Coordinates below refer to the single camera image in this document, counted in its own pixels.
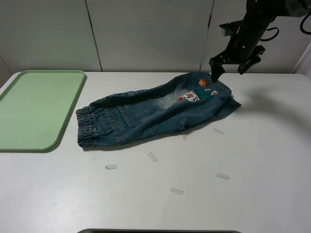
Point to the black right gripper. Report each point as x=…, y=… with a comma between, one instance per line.
x=242, y=48

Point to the children's blue denim shorts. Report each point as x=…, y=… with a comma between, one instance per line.
x=184, y=102

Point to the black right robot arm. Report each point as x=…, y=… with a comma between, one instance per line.
x=278, y=8

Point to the green plastic tray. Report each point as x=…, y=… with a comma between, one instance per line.
x=35, y=106

